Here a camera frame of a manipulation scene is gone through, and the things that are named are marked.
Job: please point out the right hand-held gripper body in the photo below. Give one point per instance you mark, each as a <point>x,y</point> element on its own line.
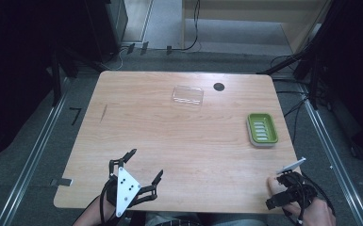
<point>297,188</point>

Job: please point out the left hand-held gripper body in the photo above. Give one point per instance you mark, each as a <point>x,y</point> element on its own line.
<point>126,187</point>

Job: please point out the person's right hand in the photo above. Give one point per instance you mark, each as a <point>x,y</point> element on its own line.
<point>319,215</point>

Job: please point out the person's left hand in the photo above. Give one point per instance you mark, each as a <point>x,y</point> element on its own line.
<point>91,216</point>

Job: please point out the grey tape strip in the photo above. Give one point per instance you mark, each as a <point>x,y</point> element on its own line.
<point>61,181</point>

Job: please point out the green soap dish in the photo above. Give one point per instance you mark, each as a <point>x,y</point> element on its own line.
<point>262,129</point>

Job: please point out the clear plastic box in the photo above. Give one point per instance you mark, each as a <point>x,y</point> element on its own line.
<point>188,95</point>

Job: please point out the black metal stand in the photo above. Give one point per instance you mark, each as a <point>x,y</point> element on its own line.
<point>56,78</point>
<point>311,62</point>

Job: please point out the black round table grommet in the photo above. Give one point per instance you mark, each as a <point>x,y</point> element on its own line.
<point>219,87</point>

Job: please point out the dark curtain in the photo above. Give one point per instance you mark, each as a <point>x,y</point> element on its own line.
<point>12,69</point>
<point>358,78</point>

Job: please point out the black cabinet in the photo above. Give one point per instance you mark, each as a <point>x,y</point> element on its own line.
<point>107,28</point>

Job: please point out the light wooden shelf unit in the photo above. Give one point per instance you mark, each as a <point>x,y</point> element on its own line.
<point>251,12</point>

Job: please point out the metal floor rail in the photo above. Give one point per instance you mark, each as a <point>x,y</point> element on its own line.
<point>336,163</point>
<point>34,153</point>

